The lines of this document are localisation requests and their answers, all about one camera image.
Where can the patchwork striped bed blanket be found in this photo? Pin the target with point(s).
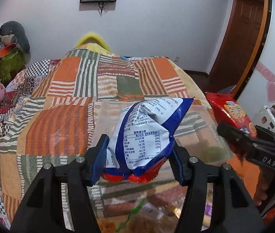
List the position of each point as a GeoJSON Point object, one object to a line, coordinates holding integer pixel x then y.
{"type": "Point", "coordinates": [58, 109]}

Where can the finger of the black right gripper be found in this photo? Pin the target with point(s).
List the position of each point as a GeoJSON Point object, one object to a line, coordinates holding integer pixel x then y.
{"type": "Point", "coordinates": [245, 146]}

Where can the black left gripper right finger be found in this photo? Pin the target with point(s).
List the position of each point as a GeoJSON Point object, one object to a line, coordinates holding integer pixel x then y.
{"type": "Point", "coordinates": [232, 207]}

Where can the yellow pillow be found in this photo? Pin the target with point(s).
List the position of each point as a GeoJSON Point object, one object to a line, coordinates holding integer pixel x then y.
{"type": "Point", "coordinates": [93, 38]}

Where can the right hand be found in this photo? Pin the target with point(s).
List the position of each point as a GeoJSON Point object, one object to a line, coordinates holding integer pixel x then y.
{"type": "Point", "coordinates": [264, 180]}

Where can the brown wooden door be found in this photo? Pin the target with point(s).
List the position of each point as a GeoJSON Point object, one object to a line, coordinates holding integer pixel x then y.
{"type": "Point", "coordinates": [240, 45]}

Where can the large red snack bag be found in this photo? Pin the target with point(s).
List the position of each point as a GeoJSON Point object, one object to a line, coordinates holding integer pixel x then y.
{"type": "Point", "coordinates": [229, 111]}

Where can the blue white snack bag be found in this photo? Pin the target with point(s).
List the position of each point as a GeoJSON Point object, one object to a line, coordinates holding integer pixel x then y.
{"type": "Point", "coordinates": [141, 142]}

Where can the clear plastic storage box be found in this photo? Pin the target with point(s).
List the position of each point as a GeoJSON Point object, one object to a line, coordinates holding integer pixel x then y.
{"type": "Point", "coordinates": [197, 131]}

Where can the white sticker covered appliance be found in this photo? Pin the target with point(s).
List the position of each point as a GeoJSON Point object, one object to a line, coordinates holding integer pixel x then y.
{"type": "Point", "coordinates": [265, 118]}

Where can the grey bag on pile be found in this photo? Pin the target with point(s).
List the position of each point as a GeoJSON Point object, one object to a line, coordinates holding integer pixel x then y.
{"type": "Point", "coordinates": [16, 29]}

